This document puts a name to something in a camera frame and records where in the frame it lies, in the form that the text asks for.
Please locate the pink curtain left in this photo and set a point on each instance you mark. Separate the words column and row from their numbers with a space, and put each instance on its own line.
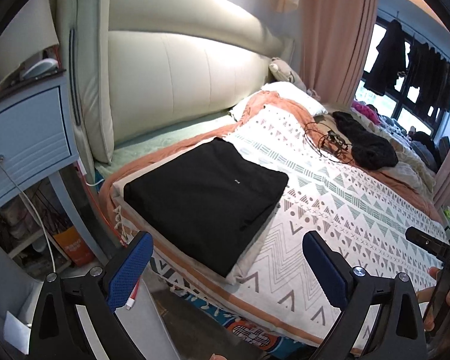
column 336, row 40

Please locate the cream padded headboard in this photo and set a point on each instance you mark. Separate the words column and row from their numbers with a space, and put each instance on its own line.
column 139, row 65

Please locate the dark hanging clothes row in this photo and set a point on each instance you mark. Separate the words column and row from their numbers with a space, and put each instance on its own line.
column 430, row 73

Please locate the magenta cloth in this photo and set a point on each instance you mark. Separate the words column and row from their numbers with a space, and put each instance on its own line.
column 366, row 111

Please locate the black knit sweater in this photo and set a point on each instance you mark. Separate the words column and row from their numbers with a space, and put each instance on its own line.
column 368, row 150

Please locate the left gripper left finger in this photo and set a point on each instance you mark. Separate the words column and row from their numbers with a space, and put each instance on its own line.
column 56, row 331

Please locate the plush toy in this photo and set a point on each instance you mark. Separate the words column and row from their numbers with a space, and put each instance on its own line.
column 283, row 72

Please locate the patterned white bedspread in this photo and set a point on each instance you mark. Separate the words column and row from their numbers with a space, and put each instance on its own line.
column 228, row 210

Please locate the blue nightstand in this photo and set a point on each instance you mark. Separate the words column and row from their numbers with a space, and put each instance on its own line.
column 37, row 141

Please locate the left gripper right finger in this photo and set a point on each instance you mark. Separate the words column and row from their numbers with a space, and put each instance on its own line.
column 398, row 331

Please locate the beige rumpled duvet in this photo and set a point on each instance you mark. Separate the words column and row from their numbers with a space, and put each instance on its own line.
column 412, row 169

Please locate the black button shirt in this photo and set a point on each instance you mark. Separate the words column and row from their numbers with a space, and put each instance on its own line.
column 210, row 194

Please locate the orange bag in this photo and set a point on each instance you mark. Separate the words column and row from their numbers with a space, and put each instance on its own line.
column 74, row 246

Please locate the black hanging jacket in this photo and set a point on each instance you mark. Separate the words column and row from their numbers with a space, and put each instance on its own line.
column 390, row 62

